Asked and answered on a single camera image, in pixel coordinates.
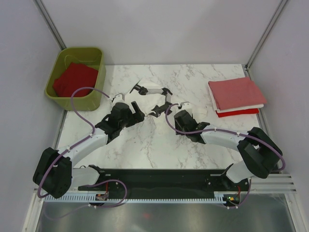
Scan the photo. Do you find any white printed t-shirt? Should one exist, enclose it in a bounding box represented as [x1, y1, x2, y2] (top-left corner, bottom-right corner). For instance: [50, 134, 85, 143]
[125, 79, 208, 119]

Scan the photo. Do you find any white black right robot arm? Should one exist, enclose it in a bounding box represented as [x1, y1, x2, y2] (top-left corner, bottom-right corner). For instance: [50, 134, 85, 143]
[174, 110, 282, 190]

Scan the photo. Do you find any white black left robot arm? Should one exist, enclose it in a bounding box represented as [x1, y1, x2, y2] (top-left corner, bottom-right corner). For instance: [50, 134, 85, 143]
[33, 101, 145, 199]

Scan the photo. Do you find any white folded t-shirt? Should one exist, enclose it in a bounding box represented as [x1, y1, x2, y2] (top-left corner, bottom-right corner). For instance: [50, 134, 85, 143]
[208, 86, 264, 113]

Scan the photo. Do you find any red folded t-shirt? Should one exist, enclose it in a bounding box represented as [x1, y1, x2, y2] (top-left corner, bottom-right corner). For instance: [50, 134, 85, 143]
[216, 108, 259, 118]

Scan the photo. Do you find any dark red t-shirt in bin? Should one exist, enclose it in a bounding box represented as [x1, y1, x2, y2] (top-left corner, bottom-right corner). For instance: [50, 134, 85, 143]
[53, 62, 98, 98]

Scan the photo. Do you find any pink folded t-shirt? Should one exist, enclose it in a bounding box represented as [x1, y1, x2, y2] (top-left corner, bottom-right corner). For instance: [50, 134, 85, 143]
[208, 77, 267, 110]

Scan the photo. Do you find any olive green plastic bin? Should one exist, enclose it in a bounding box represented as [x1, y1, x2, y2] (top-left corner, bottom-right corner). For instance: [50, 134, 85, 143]
[45, 47, 106, 111]

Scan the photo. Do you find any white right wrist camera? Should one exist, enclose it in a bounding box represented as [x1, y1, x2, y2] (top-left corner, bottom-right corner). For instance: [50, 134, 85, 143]
[177, 101, 193, 115]

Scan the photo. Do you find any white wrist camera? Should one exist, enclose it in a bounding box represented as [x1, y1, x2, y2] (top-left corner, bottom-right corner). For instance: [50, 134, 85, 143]
[111, 93, 125, 105]
[177, 101, 193, 115]

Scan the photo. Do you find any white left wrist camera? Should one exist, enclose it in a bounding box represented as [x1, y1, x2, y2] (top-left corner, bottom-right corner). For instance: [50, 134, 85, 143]
[111, 93, 125, 105]

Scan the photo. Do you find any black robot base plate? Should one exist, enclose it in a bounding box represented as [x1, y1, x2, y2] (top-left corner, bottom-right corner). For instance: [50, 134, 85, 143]
[78, 167, 249, 200]

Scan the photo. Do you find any right aluminium frame post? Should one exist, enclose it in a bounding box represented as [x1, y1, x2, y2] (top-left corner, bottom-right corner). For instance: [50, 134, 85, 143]
[242, 0, 289, 75]

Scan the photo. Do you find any aluminium frame post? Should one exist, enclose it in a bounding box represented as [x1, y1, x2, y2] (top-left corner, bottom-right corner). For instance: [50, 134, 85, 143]
[33, 0, 67, 50]
[242, 0, 289, 75]

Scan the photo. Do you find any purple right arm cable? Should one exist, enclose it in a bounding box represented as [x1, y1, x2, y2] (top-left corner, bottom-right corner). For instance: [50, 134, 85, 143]
[165, 103, 283, 210]

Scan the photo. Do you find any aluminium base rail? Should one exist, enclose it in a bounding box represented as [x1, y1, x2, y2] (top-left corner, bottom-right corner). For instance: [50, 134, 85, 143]
[251, 174, 296, 194]

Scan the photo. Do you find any left aluminium frame post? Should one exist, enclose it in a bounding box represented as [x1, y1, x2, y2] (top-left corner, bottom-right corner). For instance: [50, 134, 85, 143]
[33, 0, 67, 50]

